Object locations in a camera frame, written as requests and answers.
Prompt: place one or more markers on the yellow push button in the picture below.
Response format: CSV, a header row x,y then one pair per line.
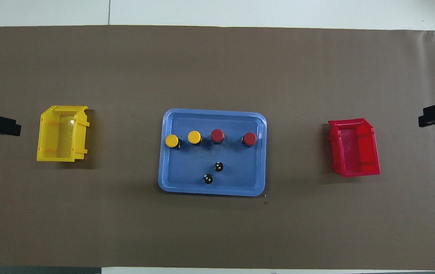
x,y
194,137
171,140

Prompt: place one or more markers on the red push button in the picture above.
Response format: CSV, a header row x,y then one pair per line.
x,y
250,138
217,135

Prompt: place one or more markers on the yellow plastic storage bin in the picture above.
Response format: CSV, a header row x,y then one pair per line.
x,y
55,137

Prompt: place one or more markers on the red plastic storage bin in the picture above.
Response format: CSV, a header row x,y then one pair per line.
x,y
354,148

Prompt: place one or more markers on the blue plastic tray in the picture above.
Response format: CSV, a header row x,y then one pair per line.
x,y
236,179

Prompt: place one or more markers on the small black knob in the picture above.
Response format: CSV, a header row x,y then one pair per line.
x,y
218,166
208,179

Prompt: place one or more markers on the brown paper table mat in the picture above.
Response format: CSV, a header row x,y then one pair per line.
x,y
217,57

